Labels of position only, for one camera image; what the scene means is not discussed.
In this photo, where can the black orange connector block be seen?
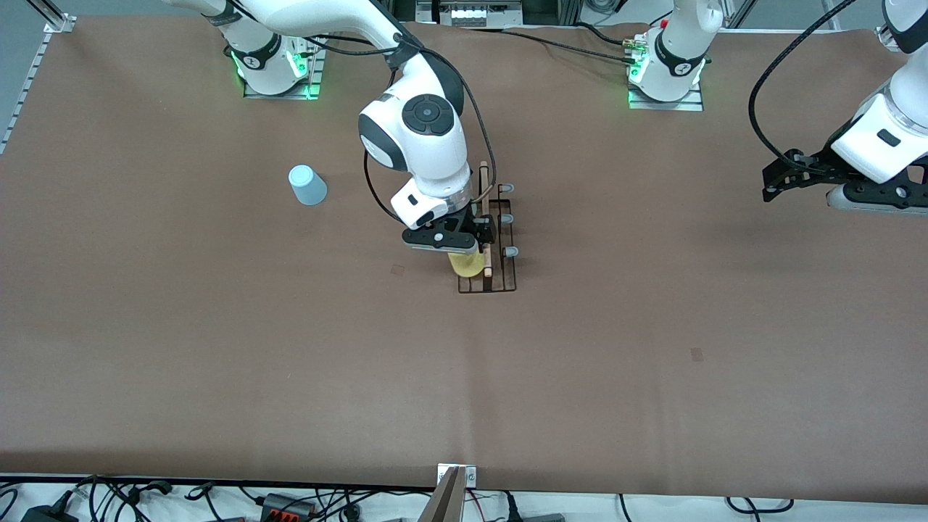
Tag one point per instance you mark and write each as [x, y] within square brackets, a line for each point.
[286, 505]

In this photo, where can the brown table cover sheet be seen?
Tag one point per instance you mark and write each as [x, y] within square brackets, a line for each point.
[507, 377]

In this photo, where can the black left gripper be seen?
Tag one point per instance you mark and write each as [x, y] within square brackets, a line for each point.
[813, 169]

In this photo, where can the black power adapter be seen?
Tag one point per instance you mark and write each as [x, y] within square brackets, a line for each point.
[47, 515]

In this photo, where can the metal post with bracket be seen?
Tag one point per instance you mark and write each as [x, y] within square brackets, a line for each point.
[446, 500]

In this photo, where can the light blue plastic cup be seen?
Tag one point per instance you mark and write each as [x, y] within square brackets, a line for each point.
[308, 185]

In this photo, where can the aluminium frame rail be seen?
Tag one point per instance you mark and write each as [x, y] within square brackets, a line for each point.
[32, 69]
[886, 32]

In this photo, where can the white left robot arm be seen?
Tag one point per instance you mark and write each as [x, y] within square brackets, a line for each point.
[886, 130]

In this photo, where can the yellow plastic cup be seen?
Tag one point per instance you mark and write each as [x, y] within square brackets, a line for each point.
[467, 265]

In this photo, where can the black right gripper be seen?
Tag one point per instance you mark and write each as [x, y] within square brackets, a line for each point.
[482, 227]

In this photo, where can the white power strip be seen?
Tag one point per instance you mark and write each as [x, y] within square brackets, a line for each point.
[471, 13]

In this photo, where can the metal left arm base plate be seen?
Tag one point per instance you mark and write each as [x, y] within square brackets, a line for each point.
[689, 105]

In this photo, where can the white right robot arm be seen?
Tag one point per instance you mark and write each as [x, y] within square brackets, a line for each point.
[428, 145]

